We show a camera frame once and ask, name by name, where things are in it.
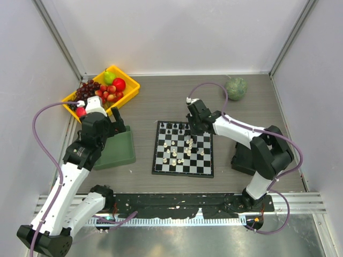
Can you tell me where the black plastic box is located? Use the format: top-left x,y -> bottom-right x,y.
231,142 -> 256,176

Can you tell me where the purple grape bunch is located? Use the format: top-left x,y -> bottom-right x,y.
73,79 -> 100,102

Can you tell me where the yellow plastic tray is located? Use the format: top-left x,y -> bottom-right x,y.
63,65 -> 140,121

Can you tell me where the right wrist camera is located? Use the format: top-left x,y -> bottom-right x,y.
186,97 -> 199,105

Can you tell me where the green pear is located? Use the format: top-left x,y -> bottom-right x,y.
104,69 -> 117,85

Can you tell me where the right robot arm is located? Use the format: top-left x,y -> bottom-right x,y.
186,97 -> 294,213

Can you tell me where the green plastic tray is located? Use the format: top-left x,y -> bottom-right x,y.
93,125 -> 136,170

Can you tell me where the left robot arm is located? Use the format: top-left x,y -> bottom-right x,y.
17,107 -> 126,256

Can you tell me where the black white chessboard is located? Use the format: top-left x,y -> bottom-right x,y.
152,120 -> 214,178

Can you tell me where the red mango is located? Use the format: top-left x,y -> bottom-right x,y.
76,107 -> 87,118

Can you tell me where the white cable duct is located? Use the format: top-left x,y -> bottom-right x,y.
88,215 -> 247,227

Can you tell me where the red apple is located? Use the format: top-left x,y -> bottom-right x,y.
112,78 -> 126,92

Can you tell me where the green melon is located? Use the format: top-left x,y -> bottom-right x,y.
225,78 -> 248,101

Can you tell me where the black grape bunch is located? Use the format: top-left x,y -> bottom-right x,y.
67,102 -> 78,112

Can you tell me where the white chess piece cluster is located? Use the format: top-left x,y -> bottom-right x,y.
156,137 -> 211,167

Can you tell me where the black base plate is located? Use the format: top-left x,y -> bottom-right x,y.
104,193 -> 274,220

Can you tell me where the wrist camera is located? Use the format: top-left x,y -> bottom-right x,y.
85,96 -> 107,116
186,97 -> 199,105

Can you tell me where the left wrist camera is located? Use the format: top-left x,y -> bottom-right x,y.
85,96 -> 107,116

